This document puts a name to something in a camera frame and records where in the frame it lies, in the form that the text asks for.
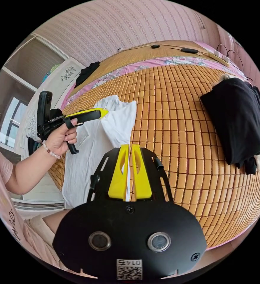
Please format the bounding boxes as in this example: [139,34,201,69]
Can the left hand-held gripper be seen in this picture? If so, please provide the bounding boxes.
[37,108,109,155]

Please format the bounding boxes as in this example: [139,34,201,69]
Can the black garment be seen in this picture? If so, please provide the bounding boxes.
[74,61,101,89]

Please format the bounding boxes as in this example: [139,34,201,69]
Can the white short sleeve shirt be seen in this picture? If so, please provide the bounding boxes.
[62,95,137,209]

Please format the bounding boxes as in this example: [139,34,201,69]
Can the window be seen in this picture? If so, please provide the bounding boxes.
[0,96,29,147]

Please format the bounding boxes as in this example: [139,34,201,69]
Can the bed with woven mat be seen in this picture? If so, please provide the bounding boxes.
[47,40,260,251]

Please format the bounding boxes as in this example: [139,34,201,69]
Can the person's left hand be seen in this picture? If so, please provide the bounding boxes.
[42,117,78,159]

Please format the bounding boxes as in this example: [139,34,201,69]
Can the white cupboard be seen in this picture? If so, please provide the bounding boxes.
[1,33,86,210]

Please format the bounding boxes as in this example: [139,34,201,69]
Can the black cable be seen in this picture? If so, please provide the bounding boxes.
[217,43,254,81]

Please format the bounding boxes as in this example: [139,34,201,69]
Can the person's body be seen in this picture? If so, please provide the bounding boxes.
[0,124,99,279]

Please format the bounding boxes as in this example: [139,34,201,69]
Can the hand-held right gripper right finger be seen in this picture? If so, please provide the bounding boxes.
[131,145,153,200]

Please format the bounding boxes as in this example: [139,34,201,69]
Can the person's left forearm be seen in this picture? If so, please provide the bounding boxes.
[5,142,64,196]

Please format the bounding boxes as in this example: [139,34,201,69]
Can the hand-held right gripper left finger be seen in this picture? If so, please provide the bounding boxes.
[107,144,130,200]

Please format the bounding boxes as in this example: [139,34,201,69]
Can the white power strip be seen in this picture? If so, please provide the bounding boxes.
[208,49,231,66]

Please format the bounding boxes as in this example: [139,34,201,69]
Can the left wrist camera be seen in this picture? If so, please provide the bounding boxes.
[37,91,53,135]

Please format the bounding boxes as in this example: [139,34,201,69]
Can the pile of clothes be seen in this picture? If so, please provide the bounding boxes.
[199,74,260,175]

